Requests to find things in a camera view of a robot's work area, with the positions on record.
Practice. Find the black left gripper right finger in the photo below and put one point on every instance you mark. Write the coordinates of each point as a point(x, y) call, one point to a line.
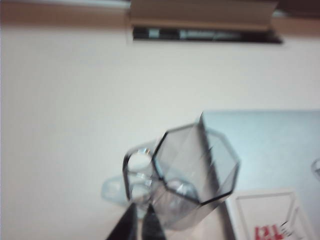
point(152, 225)

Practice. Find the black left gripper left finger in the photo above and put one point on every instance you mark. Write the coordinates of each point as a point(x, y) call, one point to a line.
point(128, 225)

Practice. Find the transparent grey plastic cup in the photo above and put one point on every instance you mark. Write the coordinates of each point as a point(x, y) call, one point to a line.
point(190, 170)

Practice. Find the white red laptop sticker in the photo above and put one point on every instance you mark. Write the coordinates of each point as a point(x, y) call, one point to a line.
point(262, 212)

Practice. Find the silver closed laptop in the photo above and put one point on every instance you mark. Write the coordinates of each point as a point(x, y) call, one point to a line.
point(270, 140)

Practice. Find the grey-brown fabric desk divider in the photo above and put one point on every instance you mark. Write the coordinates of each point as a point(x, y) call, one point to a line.
point(62, 15)

